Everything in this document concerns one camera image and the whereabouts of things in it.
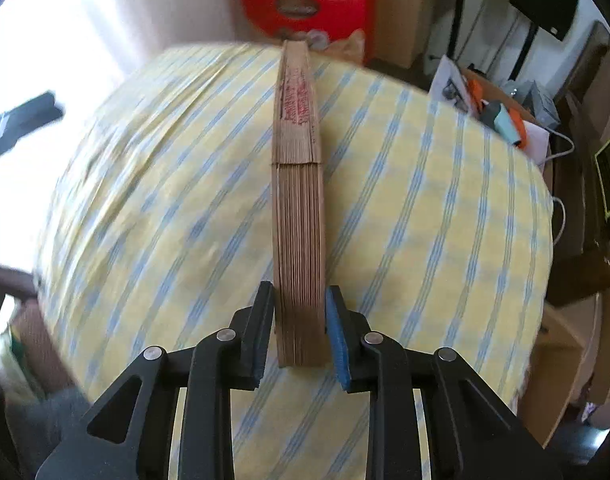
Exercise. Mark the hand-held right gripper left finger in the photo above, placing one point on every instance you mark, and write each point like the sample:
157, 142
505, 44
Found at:
260, 345

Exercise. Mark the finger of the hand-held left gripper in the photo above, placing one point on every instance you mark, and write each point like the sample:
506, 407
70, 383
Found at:
25, 117

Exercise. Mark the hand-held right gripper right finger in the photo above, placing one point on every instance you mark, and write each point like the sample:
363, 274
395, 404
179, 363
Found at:
337, 350

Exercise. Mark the wooden folding fan red print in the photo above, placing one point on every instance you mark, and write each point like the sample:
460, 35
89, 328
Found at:
300, 210

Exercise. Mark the yellow checked tablecloth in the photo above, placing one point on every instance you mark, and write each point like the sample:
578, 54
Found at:
425, 240

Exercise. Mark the person's grey fleece clothing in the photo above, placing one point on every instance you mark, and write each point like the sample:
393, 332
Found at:
55, 430

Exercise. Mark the white printed paper bag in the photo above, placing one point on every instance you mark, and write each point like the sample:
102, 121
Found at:
450, 85

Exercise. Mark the red gift box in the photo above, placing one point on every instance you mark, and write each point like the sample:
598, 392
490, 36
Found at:
305, 10

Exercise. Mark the brown cardboard carton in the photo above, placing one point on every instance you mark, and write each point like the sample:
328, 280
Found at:
405, 15

